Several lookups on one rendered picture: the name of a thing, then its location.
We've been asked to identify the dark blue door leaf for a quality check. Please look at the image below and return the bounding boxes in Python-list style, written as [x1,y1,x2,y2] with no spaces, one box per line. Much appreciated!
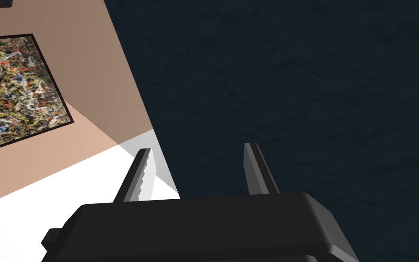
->
[103,0,419,262]

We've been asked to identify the black framed splatter painting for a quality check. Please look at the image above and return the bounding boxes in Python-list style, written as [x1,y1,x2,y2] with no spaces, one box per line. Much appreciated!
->
[0,33,75,151]

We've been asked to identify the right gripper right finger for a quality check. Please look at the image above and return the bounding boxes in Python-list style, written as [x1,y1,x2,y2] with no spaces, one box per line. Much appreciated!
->
[243,142,280,195]

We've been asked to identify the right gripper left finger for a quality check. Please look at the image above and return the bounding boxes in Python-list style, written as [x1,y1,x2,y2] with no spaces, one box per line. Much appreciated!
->
[113,147,156,203]

